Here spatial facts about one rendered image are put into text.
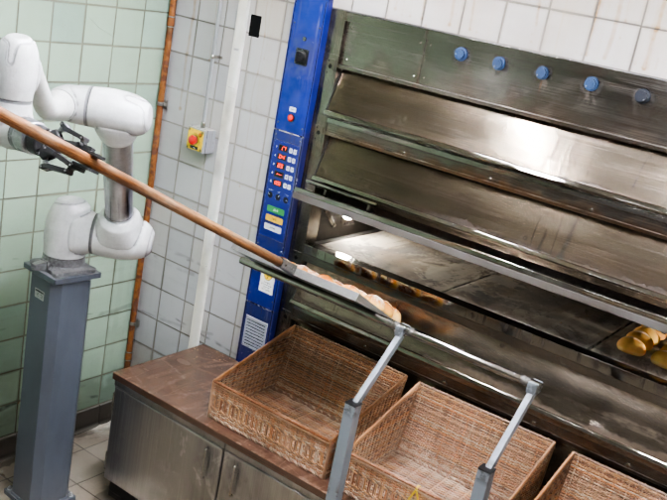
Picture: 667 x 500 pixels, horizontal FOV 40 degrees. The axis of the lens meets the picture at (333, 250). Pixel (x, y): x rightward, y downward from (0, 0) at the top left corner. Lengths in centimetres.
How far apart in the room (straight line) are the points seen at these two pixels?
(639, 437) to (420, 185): 114
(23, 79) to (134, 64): 156
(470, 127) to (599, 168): 48
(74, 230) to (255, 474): 109
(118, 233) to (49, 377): 65
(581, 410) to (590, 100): 103
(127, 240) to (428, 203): 110
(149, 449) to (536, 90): 198
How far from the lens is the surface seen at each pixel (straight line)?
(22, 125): 214
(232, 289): 395
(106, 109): 298
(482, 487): 276
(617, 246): 307
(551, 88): 312
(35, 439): 377
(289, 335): 370
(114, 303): 431
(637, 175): 302
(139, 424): 371
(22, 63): 247
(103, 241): 340
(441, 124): 328
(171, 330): 426
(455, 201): 327
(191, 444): 353
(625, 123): 304
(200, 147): 388
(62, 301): 351
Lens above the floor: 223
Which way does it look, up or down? 17 degrees down
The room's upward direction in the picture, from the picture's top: 11 degrees clockwise
